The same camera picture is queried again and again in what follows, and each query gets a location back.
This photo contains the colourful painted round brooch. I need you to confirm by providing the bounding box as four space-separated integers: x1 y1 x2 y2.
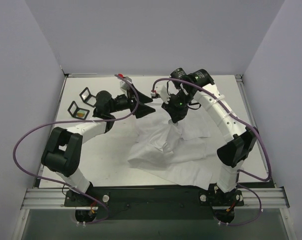
76 112 86 118

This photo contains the white garment shirt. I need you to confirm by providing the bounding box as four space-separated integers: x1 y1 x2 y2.
127 109 221 190

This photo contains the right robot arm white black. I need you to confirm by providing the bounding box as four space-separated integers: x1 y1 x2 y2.
157 67 257 193

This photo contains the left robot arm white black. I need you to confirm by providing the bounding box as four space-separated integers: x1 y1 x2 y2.
41 86 156 206

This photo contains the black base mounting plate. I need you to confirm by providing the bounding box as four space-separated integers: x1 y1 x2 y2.
64 185 244 223

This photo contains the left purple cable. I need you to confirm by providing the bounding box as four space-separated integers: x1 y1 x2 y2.
13 73 141 225

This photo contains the purple cable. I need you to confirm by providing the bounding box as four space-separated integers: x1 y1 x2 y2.
13 73 141 225
150 77 273 227

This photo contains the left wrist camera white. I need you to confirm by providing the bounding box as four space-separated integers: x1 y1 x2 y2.
119 75 132 94

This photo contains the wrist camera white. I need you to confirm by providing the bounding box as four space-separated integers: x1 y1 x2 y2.
119 75 132 94
150 85 171 104

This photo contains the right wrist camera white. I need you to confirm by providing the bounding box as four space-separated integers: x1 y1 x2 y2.
150 85 171 104

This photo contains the black frame stand upper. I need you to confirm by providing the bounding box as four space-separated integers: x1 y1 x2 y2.
79 87 97 108

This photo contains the black frame stand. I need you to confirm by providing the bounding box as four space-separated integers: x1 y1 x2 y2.
79 87 97 108
67 101 90 120

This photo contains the black frame stand lower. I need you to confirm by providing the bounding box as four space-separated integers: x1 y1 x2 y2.
67 101 90 120

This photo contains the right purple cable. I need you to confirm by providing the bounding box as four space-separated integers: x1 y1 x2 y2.
150 77 273 227

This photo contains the aluminium front rail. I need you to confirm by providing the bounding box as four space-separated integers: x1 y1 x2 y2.
21 188 65 210

